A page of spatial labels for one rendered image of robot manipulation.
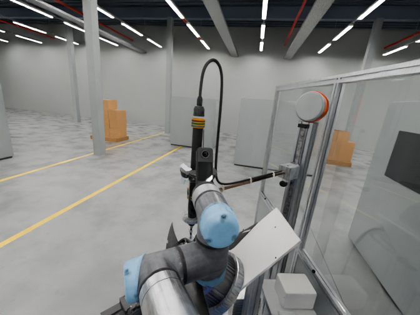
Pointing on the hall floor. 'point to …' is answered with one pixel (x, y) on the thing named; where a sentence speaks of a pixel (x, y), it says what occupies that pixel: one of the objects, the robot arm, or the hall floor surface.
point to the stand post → (252, 296)
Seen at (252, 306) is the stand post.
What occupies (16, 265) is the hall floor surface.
